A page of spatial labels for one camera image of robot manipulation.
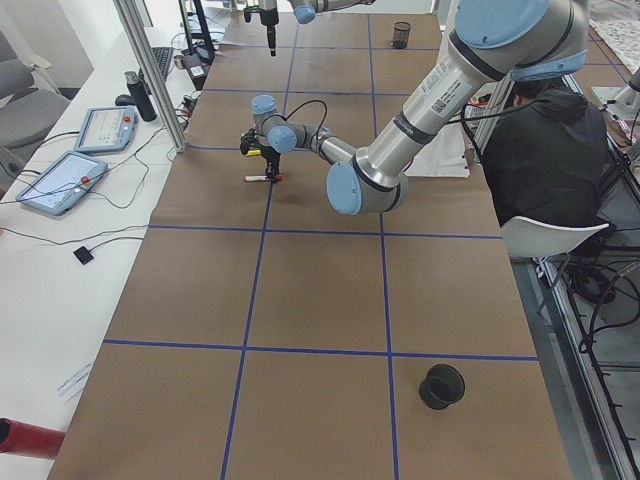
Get black mesh pen cup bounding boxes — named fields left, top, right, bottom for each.
left=392, top=21, right=411, bottom=49

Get black water bottle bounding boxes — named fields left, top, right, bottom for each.
left=124, top=71, right=157, bottom=122

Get white plastic chair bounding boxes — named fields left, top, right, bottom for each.
left=499, top=215, right=612, bottom=321

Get red and white marker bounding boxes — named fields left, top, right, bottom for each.
left=244, top=175, right=284, bottom=183

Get black plastic cup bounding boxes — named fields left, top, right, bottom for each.
left=418, top=364, right=466, bottom=410

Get grey office chair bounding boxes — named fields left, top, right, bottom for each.
left=1, top=34, right=70, bottom=161

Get teach pendant tablet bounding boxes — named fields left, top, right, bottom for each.
left=74, top=106, right=137, bottom=154
left=15, top=151, right=108, bottom=216

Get grey aluminium frame post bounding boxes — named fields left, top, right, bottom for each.
left=113, top=0, right=187, bottom=153

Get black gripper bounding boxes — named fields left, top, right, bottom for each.
left=239, top=128, right=280, bottom=173
left=243, top=0, right=278, bottom=56

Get black keyboard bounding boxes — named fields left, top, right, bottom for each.
left=138, top=46, right=174, bottom=95

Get far teach pendant tablet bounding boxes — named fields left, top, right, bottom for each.
left=74, top=106, right=137, bottom=154

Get seated person in black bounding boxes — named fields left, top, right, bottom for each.
left=481, top=79, right=608, bottom=227

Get small black square device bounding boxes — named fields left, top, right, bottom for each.
left=73, top=246, right=94, bottom=265

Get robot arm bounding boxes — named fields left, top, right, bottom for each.
left=240, top=1, right=591, bottom=215
left=243, top=0, right=373, bottom=57

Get red cylinder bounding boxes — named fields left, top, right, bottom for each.
left=1, top=418, right=65, bottom=460

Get near teach pendant tablet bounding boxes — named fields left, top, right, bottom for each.
left=15, top=151, right=108, bottom=216

